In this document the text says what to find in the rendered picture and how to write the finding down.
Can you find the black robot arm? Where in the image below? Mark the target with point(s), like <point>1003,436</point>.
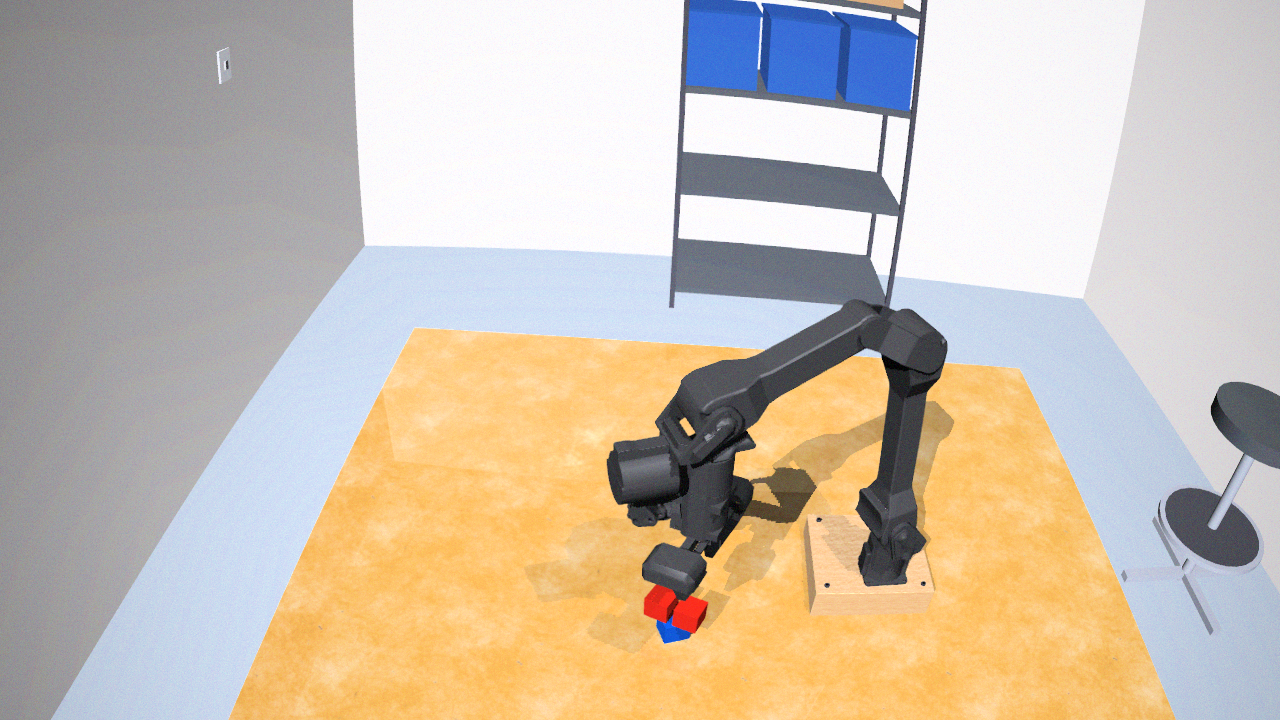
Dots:
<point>724,399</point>

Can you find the blue cube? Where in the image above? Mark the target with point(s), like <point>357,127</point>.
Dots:
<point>669,633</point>

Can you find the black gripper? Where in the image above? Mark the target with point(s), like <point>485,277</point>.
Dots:
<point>706,524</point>

